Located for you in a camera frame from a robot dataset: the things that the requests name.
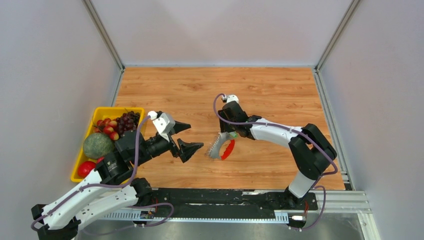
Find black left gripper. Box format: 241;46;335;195
134;120;205;166

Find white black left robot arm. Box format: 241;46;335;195
31;117;204;240

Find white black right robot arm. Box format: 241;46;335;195
214;101;338;209

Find purple grape bunch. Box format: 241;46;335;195
114;111;141;136

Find small red peaches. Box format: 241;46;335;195
92;118;120;141

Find yellow plastic tray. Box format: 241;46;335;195
70;106;146;184

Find green melon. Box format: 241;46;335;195
82;133;115;159

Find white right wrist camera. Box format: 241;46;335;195
221;94;239;103

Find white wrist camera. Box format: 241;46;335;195
221;94;239;103
147;111;176;142

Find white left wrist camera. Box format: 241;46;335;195
147;111;176;142

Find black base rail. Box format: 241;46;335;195
136;188;319;220

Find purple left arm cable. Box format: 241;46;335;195
30;114;175;229

